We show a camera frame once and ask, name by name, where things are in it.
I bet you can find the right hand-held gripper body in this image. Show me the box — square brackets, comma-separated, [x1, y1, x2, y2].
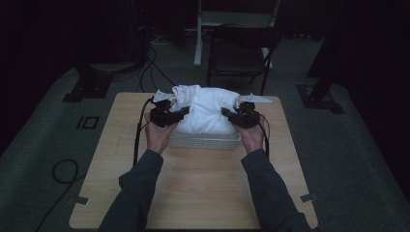
[233, 93, 274, 130]

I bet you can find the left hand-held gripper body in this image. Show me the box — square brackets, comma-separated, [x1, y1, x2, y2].
[149, 90, 182, 129]

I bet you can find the person's left hand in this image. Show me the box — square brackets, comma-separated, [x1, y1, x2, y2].
[143, 111, 179, 156]

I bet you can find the person's right hand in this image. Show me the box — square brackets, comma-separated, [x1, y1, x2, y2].
[235, 123, 267, 155]

